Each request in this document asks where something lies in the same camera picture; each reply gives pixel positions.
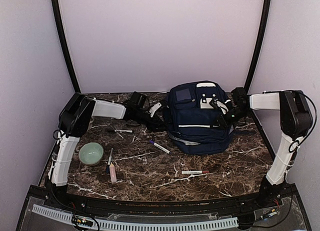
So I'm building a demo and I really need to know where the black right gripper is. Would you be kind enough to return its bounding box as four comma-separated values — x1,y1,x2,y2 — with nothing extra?
211,106,251,130

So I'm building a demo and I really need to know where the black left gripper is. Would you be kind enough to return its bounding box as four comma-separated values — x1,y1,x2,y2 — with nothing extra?
135,108,168,132

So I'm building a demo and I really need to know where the purple capped white marker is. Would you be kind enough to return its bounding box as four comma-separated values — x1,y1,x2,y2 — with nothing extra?
149,140,171,154

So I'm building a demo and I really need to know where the navy blue student backpack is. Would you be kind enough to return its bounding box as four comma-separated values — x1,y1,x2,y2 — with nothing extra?
162,80,234,155

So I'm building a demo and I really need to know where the red capped white marker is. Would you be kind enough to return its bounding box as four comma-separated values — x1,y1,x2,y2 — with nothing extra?
181,170,210,175

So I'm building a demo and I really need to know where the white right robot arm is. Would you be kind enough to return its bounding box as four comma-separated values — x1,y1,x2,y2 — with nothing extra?
209,87,318,186

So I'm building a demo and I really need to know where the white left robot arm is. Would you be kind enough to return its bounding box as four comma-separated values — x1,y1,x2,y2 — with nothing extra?
48,92,167,187

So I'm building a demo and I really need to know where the black capped white marker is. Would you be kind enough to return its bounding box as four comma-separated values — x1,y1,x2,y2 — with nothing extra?
106,129,133,134

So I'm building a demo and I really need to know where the pink pencil-shaped eraser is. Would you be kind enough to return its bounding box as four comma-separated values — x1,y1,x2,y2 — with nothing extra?
109,163,117,184

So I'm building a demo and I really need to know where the light green ceramic bowl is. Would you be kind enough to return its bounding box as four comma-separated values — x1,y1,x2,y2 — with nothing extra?
78,142,104,166

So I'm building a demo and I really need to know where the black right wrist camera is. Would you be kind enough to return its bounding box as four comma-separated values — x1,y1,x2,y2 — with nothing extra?
209,98,233,115

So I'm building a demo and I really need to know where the white slotted cable duct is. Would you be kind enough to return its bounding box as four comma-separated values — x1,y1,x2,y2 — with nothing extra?
31,204,239,231

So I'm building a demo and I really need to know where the black right frame post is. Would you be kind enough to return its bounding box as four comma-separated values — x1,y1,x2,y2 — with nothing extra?
244,0,271,93

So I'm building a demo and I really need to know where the black frame post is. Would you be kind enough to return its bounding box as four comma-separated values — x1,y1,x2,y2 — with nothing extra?
51,0,81,93
244,0,271,93

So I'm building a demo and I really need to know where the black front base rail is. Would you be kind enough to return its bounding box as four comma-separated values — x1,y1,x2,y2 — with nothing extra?
21,184,299,218

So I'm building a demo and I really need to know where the black left frame post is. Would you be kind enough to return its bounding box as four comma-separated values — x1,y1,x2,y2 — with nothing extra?
51,0,81,93

